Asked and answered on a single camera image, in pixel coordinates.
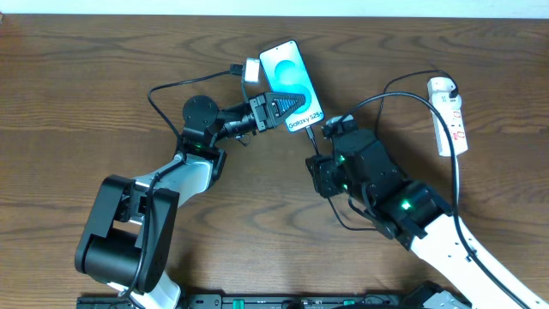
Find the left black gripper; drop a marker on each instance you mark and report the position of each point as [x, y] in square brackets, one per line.
[262, 112]

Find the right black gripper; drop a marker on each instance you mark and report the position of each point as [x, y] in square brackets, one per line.
[322, 172]

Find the blue Galaxy smartphone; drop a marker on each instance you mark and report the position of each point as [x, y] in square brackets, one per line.
[286, 72]

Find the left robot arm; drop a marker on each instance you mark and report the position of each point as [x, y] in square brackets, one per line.
[127, 237]

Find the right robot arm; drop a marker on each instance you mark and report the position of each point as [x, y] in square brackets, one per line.
[415, 215]

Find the white power strip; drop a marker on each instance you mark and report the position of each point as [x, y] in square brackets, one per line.
[449, 106]

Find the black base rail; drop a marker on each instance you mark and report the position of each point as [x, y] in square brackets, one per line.
[215, 301]

